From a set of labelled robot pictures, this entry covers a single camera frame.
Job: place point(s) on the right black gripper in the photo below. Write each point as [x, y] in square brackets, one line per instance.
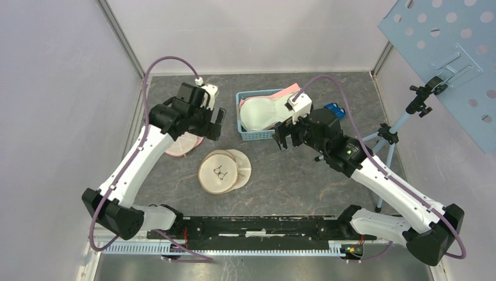
[284, 129]

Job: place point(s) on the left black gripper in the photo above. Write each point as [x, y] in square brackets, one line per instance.
[212, 132]

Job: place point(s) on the pale green bra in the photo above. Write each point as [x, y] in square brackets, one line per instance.
[258, 114]

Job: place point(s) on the white mesh laundry bag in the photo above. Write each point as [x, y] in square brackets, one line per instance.
[184, 144]

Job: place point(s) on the pink bra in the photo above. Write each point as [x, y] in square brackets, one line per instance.
[274, 94]

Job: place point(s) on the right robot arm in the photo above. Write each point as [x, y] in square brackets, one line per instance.
[428, 229]

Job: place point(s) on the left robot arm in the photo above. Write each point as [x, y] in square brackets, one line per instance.
[112, 204]

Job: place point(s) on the light blue plastic basket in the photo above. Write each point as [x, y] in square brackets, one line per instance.
[257, 135]

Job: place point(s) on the blue toy car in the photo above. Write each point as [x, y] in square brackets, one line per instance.
[337, 110]

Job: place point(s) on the blue tripod stand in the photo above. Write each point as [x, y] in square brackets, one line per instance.
[388, 135]

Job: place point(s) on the blue perforated panel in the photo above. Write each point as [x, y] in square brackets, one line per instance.
[455, 41]

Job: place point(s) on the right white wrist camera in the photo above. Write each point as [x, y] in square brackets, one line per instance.
[299, 108]

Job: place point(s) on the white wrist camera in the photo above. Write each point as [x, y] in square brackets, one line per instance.
[211, 92]
[299, 108]

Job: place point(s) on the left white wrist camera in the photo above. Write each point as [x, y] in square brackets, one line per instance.
[211, 92]

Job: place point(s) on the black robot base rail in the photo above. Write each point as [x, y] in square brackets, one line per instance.
[285, 233]

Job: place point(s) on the white cable tray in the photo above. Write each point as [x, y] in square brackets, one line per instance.
[168, 249]

